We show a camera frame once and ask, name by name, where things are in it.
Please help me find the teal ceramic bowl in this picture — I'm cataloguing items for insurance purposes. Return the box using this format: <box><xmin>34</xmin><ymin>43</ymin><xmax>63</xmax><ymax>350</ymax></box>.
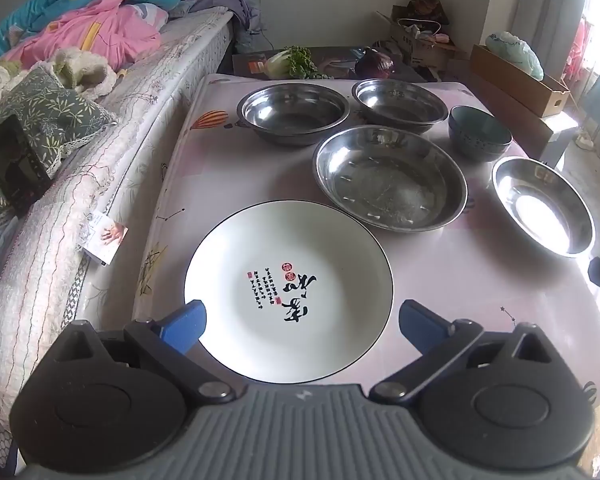
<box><xmin>448</xmin><ymin>105</ymin><xmax>513</xmax><ymax>163</ymax></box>

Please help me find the green floral pillow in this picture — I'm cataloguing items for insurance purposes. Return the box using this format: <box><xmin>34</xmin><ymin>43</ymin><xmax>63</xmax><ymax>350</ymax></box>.
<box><xmin>0</xmin><ymin>65</ymin><xmax>118</xmax><ymax>233</ymax></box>

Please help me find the grey clothing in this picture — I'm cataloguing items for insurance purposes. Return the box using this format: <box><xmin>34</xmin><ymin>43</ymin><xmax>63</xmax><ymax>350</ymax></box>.
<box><xmin>170</xmin><ymin>0</ymin><xmax>263</xmax><ymax>46</ymax></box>

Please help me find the long brown cardboard box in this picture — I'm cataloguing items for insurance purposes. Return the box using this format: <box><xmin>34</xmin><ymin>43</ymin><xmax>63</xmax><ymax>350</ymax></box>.
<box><xmin>469</xmin><ymin>44</ymin><xmax>572</xmax><ymax>119</ymax></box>

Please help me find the large cardboard box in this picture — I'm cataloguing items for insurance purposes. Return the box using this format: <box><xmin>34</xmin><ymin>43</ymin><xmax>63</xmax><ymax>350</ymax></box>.
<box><xmin>447</xmin><ymin>57</ymin><xmax>580</xmax><ymax>161</ymax></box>

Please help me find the white fluffy cloth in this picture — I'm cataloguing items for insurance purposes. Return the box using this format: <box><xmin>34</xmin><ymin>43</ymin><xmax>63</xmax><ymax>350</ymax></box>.
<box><xmin>0</xmin><ymin>47</ymin><xmax>118</xmax><ymax>111</ymax></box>

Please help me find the steel bowl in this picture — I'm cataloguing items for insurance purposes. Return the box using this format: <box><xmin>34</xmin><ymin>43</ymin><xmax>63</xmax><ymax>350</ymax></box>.
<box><xmin>236</xmin><ymin>82</ymin><xmax>351</xmax><ymax>147</ymax></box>
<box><xmin>491</xmin><ymin>156</ymin><xmax>596</xmax><ymax>258</ymax></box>
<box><xmin>351</xmin><ymin>78</ymin><xmax>450</xmax><ymax>135</ymax></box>

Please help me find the pile of colourful bedding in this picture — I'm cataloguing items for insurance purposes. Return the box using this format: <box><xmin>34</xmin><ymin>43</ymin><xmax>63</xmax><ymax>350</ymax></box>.
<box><xmin>0</xmin><ymin>7</ymin><xmax>236</xmax><ymax>466</ymax></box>

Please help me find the colourful pink blue blanket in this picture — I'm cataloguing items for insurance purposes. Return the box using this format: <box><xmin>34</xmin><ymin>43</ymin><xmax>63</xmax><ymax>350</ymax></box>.
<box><xmin>0</xmin><ymin>0</ymin><xmax>186</xmax><ymax>73</ymax></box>

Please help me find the dark brown bag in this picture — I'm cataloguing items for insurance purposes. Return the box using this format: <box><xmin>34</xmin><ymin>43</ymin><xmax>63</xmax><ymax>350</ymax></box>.
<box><xmin>407</xmin><ymin>0</ymin><xmax>451</xmax><ymax>26</ymax></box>

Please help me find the small printed card box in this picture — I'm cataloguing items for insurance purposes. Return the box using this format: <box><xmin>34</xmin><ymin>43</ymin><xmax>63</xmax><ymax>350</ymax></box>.
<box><xmin>76</xmin><ymin>211</ymin><xmax>129</xmax><ymax>266</ymax></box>

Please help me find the leafy green cabbage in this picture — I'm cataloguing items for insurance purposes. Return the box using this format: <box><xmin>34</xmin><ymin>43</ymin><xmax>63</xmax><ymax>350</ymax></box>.
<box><xmin>266</xmin><ymin>46</ymin><xmax>315</xmax><ymax>80</ymax></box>

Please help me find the dark printed flat box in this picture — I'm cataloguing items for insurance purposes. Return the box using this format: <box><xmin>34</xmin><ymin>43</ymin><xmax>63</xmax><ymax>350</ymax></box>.
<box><xmin>231</xmin><ymin>46</ymin><xmax>428</xmax><ymax>83</ymax></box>

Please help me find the open cardboard box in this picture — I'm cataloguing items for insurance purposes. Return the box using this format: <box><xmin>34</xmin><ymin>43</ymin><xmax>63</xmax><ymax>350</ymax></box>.
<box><xmin>376</xmin><ymin>5</ymin><xmax>468</xmax><ymax>68</ymax></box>

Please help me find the large steel basin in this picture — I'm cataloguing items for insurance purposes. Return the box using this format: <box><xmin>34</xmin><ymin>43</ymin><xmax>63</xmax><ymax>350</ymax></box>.
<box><xmin>312</xmin><ymin>125</ymin><xmax>468</xmax><ymax>233</ymax></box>

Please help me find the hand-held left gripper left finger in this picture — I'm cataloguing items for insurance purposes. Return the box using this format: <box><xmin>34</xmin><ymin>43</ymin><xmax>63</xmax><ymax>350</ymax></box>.
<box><xmin>50</xmin><ymin>300</ymin><xmax>237</xmax><ymax>405</ymax></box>

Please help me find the pink printed tablecloth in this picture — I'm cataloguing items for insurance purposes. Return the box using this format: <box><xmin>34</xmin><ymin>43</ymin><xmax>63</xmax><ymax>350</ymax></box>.
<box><xmin>130</xmin><ymin>74</ymin><xmax>600</xmax><ymax>406</ymax></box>

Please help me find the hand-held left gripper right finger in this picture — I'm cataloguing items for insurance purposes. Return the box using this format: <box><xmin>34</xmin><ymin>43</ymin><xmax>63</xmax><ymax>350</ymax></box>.
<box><xmin>369</xmin><ymin>300</ymin><xmax>556</xmax><ymax>405</ymax></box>

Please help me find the white calligraphy plate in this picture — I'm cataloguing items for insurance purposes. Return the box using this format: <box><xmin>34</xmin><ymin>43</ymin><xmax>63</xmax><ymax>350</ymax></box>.
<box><xmin>184</xmin><ymin>200</ymin><xmax>394</xmax><ymax>385</ymax></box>

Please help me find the black phone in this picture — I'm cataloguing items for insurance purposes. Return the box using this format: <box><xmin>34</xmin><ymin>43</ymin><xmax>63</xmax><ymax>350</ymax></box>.
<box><xmin>0</xmin><ymin>114</ymin><xmax>53</xmax><ymax>216</ymax></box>

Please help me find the pale green plastic bag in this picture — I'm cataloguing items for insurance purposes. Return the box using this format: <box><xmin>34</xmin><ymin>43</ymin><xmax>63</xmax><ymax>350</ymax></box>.
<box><xmin>485</xmin><ymin>31</ymin><xmax>546</xmax><ymax>81</ymax></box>

